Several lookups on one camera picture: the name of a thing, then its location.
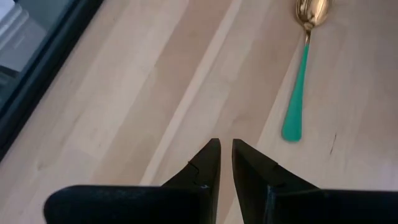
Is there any gold spoon green handle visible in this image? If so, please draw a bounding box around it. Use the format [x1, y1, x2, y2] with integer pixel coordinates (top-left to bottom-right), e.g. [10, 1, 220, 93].
[281, 0, 331, 143]

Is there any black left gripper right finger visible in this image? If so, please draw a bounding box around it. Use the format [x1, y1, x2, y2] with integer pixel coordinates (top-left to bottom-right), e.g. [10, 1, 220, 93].
[231, 138, 398, 224]

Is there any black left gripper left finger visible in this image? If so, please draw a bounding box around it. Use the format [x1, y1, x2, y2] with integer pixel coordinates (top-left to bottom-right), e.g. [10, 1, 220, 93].
[43, 138, 222, 224]

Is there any black aluminium table frame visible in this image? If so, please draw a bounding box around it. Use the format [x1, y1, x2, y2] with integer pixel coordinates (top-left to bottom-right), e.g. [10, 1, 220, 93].
[0, 0, 105, 162]

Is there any white plastic bin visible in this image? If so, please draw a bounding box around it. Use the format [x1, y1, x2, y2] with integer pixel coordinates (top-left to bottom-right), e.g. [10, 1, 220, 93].
[0, 0, 47, 72]

